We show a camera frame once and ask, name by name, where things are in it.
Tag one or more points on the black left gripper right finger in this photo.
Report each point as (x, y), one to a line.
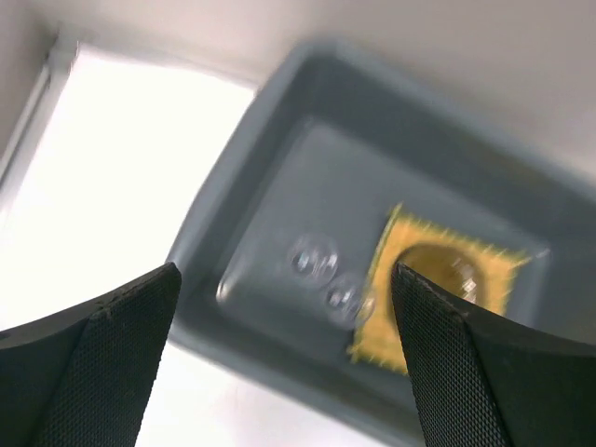
(479, 379)

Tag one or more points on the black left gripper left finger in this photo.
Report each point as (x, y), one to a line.
(83, 376)

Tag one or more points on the bamboo woven mat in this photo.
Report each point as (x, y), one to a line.
(377, 341)

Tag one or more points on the clear plastic cup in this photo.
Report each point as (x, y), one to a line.
(313, 260)
(349, 301)

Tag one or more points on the grey plastic bin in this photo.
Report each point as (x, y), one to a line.
(330, 145)

